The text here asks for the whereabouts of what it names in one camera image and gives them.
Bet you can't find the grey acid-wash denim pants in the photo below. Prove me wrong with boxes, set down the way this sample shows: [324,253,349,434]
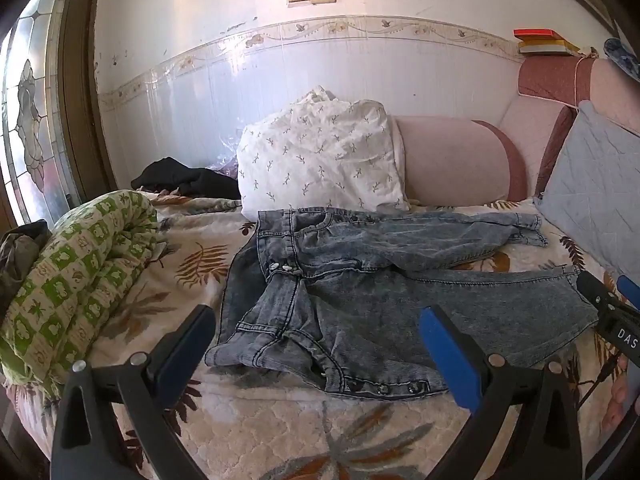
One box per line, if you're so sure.
[204,208,597,400]

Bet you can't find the grey quilted pillow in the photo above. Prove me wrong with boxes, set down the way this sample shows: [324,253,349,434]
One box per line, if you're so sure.
[536,101,639,282]

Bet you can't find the leaf pattern bed sheet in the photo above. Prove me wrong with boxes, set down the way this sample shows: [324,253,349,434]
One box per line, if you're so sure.
[1,193,629,479]

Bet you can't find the green white rolled blanket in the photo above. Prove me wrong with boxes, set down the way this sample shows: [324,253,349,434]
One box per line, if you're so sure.
[1,191,160,396]

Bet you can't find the pink cylindrical bolster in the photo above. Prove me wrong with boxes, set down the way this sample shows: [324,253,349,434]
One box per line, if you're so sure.
[392,116,528,207]

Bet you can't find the olive dark cloth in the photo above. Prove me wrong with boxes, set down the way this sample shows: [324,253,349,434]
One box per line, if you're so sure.
[0,219,51,318]

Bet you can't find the pink padded headboard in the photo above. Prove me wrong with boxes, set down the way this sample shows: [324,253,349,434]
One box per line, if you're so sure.
[499,56,639,197]

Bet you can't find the blue patterned cloth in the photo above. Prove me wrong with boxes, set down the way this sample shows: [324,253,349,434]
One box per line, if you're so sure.
[603,38,640,81]

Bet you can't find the stack of books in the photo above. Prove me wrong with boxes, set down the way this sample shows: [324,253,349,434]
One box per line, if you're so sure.
[513,28,579,55]

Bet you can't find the black garment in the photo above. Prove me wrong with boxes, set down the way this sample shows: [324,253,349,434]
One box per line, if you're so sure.
[130,157,241,200]

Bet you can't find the stained glass window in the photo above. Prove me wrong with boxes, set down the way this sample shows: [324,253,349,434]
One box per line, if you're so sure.
[1,0,79,226]

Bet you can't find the white floral pillow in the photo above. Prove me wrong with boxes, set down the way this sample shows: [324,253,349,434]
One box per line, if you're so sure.
[236,87,410,221]

